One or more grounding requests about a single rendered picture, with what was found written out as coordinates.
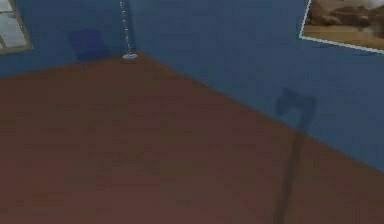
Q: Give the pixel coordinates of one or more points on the wooden framed window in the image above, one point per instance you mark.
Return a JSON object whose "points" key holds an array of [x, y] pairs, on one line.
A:
{"points": [[11, 30]]}

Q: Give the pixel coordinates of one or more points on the thin silver floor lamp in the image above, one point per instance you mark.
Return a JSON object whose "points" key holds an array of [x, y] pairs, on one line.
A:
{"points": [[129, 55]]}

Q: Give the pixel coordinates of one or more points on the white framed brown picture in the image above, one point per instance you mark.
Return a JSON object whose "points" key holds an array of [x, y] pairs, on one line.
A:
{"points": [[346, 23]]}

